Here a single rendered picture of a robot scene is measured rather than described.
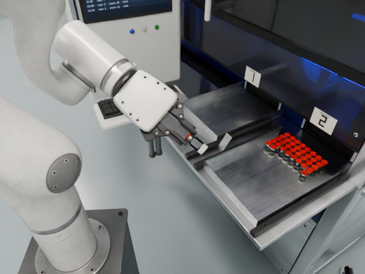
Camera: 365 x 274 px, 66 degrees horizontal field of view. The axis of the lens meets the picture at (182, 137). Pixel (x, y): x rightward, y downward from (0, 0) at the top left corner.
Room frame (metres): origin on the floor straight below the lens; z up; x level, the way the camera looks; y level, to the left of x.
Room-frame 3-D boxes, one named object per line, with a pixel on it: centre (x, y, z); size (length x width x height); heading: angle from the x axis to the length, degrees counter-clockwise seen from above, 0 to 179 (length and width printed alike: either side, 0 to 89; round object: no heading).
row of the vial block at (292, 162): (0.66, -0.36, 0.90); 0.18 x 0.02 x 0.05; 30
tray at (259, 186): (0.62, -0.28, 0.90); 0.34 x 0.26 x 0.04; 120
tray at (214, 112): (0.97, -0.21, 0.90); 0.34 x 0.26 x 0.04; 121
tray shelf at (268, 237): (0.79, -0.23, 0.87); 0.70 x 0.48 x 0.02; 31
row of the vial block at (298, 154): (0.67, -0.38, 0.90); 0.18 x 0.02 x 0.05; 30
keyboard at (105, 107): (1.16, 0.20, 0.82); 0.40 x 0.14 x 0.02; 115
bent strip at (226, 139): (0.71, -0.11, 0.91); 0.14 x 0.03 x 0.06; 121
